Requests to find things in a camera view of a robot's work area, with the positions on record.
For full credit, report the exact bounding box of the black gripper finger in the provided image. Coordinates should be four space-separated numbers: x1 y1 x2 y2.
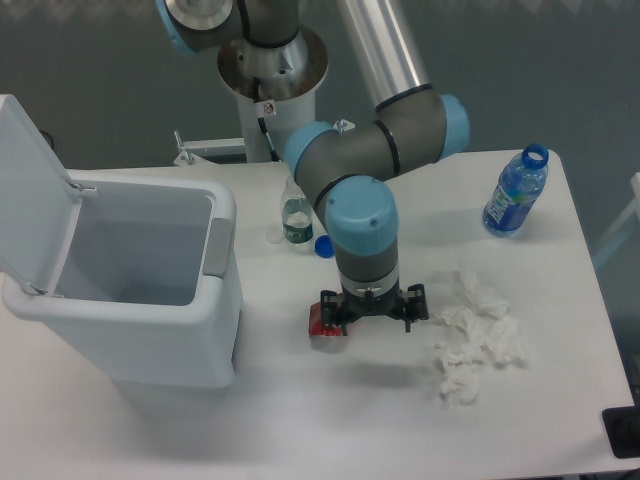
320 290 356 336
397 283 429 332

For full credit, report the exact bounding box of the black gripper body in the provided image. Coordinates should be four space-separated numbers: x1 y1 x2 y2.
341 284 404 323

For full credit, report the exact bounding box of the crushed red can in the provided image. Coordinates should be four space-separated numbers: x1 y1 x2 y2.
308 302 348 337

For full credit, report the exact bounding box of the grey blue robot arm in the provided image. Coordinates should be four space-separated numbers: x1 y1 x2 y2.
156 1 470 336

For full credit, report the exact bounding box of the blue bottle cap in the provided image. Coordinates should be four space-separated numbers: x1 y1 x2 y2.
314 234 335 259

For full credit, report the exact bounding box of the crumpled white tissue paper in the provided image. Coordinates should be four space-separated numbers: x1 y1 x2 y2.
433 267 527 407

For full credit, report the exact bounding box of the white bottle cap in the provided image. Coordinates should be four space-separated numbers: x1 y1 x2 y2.
265 228 283 245

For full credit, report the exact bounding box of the clear plastic bottle green label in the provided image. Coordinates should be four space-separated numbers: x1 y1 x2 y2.
280 176 314 254

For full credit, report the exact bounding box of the blue plastic bottle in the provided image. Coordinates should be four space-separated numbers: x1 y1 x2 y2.
482 143 549 238

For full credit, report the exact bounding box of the white trash bin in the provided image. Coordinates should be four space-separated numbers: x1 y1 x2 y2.
2 171 242 388

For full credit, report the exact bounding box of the black device at edge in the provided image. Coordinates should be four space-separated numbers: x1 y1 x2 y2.
602 406 639 459

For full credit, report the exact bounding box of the white trash bin lid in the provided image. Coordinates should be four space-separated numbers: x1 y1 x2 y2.
1 94 97 295

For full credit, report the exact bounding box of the white metal base frame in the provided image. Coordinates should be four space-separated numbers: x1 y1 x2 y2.
172 118 356 167

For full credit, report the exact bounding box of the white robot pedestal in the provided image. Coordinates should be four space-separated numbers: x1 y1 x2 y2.
217 25 328 158

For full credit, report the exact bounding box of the black cable on pedestal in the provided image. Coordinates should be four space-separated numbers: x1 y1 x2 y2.
252 77 281 163

